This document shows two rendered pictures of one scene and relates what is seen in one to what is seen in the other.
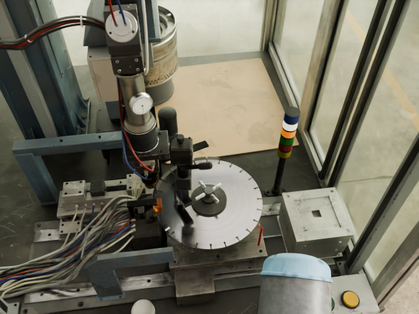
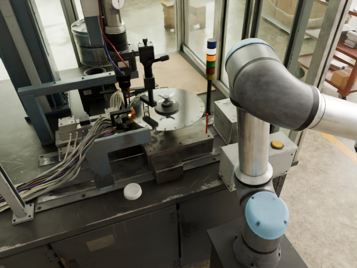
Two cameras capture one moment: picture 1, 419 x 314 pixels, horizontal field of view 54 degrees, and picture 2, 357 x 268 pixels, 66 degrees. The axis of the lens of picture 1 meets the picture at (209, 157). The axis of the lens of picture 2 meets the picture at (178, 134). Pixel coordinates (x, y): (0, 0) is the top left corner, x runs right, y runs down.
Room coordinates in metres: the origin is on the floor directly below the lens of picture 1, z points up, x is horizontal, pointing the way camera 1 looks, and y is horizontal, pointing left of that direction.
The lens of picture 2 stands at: (-0.28, 0.14, 1.63)
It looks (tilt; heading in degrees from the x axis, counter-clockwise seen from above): 40 degrees down; 349
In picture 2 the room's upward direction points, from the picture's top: 2 degrees counter-clockwise
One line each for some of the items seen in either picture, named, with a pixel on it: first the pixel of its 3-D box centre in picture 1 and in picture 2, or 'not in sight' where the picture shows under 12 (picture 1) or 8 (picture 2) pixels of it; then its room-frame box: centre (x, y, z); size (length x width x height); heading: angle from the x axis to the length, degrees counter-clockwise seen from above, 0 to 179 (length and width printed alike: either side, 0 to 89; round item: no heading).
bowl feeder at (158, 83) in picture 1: (143, 60); (103, 52); (1.45, 0.28, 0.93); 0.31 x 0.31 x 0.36
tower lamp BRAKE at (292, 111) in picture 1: (292, 115); (211, 43); (0.89, -0.25, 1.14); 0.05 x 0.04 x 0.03; 8
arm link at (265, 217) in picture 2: not in sight; (264, 219); (0.12, -0.18, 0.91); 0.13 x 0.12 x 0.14; 169
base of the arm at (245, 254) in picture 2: not in sight; (258, 242); (0.11, -0.18, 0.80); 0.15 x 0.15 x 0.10
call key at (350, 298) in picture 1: (350, 299); (277, 144); (0.42, -0.38, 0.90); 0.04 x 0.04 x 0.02
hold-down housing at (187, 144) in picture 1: (182, 162); (147, 65); (0.68, 0.07, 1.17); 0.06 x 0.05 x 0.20; 89
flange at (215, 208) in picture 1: (208, 197); (166, 104); (0.71, 0.00, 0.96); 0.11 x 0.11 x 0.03
